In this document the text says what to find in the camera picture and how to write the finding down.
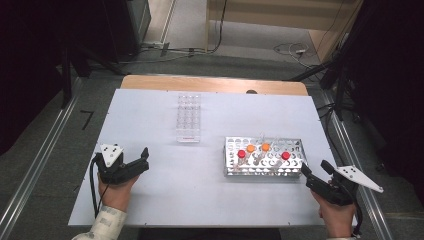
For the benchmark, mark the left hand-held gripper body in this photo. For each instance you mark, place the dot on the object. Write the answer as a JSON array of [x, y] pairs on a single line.
[[116, 171]]

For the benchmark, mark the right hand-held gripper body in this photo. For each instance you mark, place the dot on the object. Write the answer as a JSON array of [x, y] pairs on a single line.
[[333, 193]]

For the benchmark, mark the red cap test tube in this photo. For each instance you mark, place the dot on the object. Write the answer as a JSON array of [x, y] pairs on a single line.
[[285, 155], [241, 154]]

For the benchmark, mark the orange cap test tube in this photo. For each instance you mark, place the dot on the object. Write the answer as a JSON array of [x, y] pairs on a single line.
[[250, 148], [265, 147]]

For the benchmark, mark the clear plastic test tube rack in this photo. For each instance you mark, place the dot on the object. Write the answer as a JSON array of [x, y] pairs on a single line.
[[188, 116]]

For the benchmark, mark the metal test tube rack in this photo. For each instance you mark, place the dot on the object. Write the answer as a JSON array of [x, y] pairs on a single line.
[[233, 166]]

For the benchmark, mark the person's left hand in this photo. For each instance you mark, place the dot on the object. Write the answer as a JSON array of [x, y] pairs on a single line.
[[115, 196]]

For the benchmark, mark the person's right hand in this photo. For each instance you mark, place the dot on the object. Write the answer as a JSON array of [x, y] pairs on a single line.
[[336, 220]]

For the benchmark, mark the black metal stand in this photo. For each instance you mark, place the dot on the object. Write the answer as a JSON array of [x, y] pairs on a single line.
[[66, 76], [340, 93]]

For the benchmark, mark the dark round table grommet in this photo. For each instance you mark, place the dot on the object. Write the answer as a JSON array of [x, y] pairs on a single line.
[[251, 91]]

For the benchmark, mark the black curtain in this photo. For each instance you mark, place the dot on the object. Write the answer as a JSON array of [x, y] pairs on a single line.
[[393, 83], [26, 66]]

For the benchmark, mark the black cabinet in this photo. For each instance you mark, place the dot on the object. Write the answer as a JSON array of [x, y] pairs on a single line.
[[116, 26]]

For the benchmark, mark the light wooden shelf unit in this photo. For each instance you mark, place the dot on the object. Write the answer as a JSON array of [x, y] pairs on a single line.
[[266, 13]]

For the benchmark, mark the metal floor rail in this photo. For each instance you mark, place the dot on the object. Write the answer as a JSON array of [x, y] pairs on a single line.
[[371, 213], [33, 166]]

